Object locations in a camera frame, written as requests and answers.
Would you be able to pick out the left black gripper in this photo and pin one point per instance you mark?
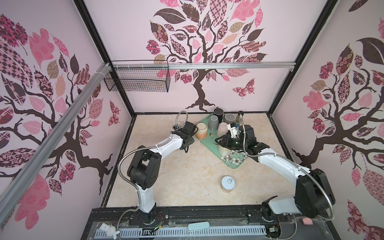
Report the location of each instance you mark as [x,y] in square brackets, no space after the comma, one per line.
[191,141]

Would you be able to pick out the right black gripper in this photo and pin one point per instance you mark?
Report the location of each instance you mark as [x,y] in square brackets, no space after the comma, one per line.
[225,138]

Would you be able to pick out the orange cream scalloped mug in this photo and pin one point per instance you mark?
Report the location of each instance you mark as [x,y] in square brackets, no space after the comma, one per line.
[202,131]

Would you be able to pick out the green floral tray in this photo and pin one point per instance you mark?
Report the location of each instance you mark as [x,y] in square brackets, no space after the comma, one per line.
[233,161]

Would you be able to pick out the cream speckled mug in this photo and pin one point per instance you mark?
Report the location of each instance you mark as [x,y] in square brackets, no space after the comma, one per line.
[224,152]

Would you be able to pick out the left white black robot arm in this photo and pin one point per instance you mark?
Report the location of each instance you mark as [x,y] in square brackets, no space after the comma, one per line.
[145,166]

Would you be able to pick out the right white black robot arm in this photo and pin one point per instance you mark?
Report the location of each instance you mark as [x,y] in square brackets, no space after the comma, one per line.
[313,195]

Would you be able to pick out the pink mug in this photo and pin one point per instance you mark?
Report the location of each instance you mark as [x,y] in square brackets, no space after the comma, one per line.
[222,129]

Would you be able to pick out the dark grey mug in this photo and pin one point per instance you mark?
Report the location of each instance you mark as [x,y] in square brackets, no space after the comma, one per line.
[230,118]

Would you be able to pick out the black mug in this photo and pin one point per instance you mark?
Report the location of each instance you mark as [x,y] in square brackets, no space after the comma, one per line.
[219,113]

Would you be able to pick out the spice jar black lid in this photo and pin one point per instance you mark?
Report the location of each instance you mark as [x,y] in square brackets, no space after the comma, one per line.
[239,117]

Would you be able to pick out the light blue eraser block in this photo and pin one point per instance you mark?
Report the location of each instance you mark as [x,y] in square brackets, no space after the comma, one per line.
[198,226]

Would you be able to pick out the pink sponge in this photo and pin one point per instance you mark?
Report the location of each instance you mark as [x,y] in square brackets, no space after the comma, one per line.
[307,221]

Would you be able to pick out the white power plug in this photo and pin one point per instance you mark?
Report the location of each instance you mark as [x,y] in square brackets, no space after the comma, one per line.
[110,230]

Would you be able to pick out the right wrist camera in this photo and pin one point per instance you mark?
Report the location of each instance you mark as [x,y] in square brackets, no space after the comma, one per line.
[233,129]

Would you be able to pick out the back aluminium rail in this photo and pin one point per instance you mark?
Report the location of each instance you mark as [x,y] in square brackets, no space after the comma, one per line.
[203,66]

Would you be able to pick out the aluminium rail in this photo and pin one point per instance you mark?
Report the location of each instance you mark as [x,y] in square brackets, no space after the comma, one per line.
[17,188]
[203,66]

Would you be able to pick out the black wire basket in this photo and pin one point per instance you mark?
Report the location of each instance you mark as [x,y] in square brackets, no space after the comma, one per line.
[139,76]

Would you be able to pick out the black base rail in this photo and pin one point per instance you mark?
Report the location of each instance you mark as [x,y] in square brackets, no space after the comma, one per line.
[283,227]

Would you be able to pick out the white slotted cable duct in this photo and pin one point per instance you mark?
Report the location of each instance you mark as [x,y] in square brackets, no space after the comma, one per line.
[179,233]

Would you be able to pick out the left aluminium rail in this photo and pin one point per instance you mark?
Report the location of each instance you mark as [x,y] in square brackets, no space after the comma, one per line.
[17,188]

